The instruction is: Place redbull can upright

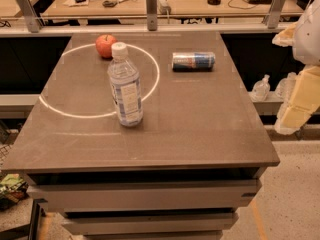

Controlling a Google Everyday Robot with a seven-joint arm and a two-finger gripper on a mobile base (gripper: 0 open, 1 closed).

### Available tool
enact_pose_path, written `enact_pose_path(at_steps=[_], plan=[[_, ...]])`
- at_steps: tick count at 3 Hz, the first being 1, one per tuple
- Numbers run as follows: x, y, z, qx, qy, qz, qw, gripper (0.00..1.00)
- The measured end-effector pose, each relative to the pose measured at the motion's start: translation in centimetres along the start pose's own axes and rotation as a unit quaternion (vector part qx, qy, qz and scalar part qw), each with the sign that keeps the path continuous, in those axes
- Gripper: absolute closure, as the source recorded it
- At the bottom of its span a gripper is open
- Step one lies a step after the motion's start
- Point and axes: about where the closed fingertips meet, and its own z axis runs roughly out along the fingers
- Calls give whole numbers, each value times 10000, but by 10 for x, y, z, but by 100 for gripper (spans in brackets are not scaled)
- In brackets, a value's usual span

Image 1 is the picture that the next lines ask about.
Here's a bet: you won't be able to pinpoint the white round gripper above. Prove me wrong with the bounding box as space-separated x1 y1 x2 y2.
272 0 320 135

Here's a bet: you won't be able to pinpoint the red bull can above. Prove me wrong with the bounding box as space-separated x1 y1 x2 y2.
172 52 215 71

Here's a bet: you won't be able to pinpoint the small clear bottle right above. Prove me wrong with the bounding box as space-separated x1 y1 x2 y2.
275 72 296 100

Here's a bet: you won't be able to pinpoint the small clear bottle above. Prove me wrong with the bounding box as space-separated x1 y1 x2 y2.
251 74 270 102
275 72 296 100

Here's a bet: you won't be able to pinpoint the small clear bottle left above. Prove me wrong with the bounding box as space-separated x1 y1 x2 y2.
251 74 270 102

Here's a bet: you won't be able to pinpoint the white power strip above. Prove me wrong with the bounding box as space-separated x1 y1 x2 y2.
157 0 171 15

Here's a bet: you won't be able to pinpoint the clear plastic water bottle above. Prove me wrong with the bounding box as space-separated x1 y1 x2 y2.
107 42 143 127

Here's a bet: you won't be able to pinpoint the red apple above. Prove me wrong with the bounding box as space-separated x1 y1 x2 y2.
95 34 117 58

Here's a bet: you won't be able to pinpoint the grey table drawer base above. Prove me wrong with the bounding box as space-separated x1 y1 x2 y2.
30 178 261 239

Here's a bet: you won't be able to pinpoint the black sunglasses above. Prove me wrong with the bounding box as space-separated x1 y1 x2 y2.
102 0 118 8

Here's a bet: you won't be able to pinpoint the colourful snack bag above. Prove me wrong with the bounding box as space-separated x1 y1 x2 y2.
0 174 28 211

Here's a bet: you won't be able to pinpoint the metal post right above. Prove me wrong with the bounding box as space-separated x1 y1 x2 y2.
265 0 286 29

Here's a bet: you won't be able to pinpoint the metal post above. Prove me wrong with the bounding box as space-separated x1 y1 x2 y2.
265 0 286 29
146 0 157 31
16 0 41 33

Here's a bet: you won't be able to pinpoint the metal post middle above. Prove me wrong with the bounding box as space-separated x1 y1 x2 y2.
146 0 157 31

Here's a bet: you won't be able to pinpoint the metal post left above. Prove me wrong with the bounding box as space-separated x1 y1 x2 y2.
16 0 41 33

